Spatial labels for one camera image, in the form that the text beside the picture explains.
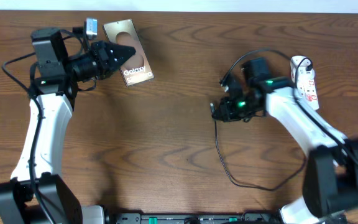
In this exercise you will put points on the white power strip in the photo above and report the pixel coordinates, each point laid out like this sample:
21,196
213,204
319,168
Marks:
305,82

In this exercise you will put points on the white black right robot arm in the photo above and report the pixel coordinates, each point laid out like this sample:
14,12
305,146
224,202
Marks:
330,186

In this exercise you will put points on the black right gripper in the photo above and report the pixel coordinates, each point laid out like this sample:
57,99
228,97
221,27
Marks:
227,116

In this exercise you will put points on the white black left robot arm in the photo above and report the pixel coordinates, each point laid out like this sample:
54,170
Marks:
36,192

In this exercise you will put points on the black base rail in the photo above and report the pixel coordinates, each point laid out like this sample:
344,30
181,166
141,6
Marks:
246,217

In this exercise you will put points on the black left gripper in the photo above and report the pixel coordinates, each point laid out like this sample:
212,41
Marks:
104,51

